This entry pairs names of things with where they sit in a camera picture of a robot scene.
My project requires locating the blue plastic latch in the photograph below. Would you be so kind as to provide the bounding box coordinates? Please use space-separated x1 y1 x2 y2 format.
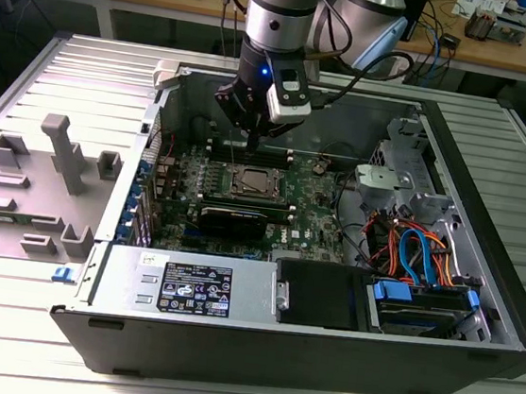
51 266 78 285

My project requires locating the grey electronic board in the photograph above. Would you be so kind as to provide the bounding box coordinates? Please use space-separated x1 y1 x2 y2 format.
492 11 526 46

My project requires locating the black PC case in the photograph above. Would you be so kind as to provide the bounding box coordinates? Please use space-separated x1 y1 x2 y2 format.
43 50 526 394

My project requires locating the red orange wire bundle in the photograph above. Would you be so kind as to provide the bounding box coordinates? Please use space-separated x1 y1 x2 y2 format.
359 207 410 277

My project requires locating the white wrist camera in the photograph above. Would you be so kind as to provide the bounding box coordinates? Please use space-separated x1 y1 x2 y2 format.
264 64 317 128

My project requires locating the blue network cable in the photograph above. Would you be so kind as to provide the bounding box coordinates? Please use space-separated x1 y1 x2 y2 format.
418 23 450 83

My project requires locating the thick black camera cable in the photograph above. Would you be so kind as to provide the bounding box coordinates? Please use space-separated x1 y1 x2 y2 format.
308 41 421 125

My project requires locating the silver power supply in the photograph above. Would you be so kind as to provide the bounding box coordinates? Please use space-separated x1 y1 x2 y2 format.
88 240 280 327

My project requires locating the thin red wire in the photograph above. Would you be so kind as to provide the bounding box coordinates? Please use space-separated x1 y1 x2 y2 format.
161 130 178 162

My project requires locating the silver metal drive cage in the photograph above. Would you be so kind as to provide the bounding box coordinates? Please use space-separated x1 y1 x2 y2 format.
363 113 467 230

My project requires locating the black graphics card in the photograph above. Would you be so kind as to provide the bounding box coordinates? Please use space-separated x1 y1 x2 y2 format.
196 204 271 244

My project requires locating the green RAM stick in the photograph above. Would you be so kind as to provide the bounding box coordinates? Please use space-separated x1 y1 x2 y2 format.
201 197 291 224

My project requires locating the green motherboard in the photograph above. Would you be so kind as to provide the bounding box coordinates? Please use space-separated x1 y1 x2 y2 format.
143 136 368 273

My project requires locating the white printed card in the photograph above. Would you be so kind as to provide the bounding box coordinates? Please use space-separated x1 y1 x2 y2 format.
452 0 482 19

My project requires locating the thin black cable loop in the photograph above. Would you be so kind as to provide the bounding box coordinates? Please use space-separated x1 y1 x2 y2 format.
319 139 361 172

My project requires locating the silver bay latch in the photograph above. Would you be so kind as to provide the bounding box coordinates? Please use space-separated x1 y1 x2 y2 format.
270 278 294 311

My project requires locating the black label sticker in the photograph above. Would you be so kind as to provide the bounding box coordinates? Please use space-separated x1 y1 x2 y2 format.
157 260 235 320

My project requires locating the CPU socket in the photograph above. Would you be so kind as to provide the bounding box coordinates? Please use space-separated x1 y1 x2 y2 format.
228 163 291 200

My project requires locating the metal socket cover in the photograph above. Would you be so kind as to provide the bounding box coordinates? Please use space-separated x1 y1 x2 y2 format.
230 163 288 199

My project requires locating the grey parts rack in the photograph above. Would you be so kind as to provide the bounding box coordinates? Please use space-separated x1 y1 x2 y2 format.
0 107 128 272

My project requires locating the blue flat wire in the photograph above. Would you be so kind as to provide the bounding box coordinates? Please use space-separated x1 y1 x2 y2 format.
394 225 446 289

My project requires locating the hard disk in blue carrier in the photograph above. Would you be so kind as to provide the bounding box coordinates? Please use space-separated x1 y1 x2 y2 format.
361 274 484 345

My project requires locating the black tower box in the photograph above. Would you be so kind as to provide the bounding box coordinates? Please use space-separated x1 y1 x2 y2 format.
400 0 430 45

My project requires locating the silver CPU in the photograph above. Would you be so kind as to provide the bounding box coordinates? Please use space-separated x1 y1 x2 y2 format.
239 168 278 195

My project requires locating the copper fin heat sink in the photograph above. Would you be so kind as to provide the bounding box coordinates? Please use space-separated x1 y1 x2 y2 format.
464 5 498 43

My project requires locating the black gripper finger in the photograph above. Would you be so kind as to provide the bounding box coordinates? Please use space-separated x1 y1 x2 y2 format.
254 117 297 158
209 78 263 153

